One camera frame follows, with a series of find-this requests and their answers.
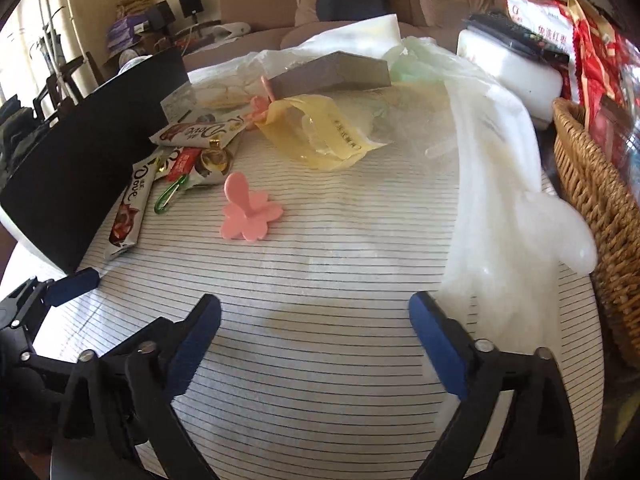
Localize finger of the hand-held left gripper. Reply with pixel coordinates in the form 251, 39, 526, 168
10, 267, 99, 332

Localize clear plastic bag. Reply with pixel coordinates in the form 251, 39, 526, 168
425, 35, 599, 321

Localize white curved device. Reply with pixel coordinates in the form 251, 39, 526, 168
215, 22, 251, 41

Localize purple cardboard box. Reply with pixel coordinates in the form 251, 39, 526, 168
107, 15, 151, 51

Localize red white snack packet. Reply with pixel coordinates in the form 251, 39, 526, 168
502, 0, 573, 53

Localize yellow plastic bag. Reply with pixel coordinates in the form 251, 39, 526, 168
257, 95, 388, 171

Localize brown gold chocolate packet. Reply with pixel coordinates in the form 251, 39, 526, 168
167, 145, 236, 187

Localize green carabiner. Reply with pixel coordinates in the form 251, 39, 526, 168
154, 177, 193, 216

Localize brown white chocolate packet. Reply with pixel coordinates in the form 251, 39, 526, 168
150, 115, 246, 148
105, 157, 153, 261

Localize white plastic container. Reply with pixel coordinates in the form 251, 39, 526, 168
456, 27, 566, 128

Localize white plastic bag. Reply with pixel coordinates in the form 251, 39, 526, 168
280, 14, 403, 53

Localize black remote control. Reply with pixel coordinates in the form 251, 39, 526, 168
462, 12, 572, 64

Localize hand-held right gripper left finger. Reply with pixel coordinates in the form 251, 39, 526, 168
50, 294, 223, 480

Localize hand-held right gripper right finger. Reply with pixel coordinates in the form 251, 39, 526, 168
409, 290, 583, 480

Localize dark wooden chair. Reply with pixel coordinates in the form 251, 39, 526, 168
30, 52, 108, 121

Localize pale printed paper packet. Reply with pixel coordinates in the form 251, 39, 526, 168
160, 80, 251, 122

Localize brown fabric sofa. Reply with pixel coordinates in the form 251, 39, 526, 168
217, 0, 511, 56

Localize dark blue cushion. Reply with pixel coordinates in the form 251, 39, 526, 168
316, 0, 391, 23

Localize wicker basket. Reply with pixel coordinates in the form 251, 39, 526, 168
552, 97, 640, 368

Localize grey brown cardboard box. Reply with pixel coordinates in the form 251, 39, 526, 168
267, 51, 392, 99

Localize dark box white interior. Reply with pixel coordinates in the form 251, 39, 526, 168
0, 47, 191, 273

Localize red gold snack packet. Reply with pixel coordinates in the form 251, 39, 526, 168
567, 0, 640, 108

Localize small red packet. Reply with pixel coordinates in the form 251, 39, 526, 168
165, 149, 201, 183

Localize green tinted plastic bag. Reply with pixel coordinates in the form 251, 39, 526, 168
385, 35, 453, 86

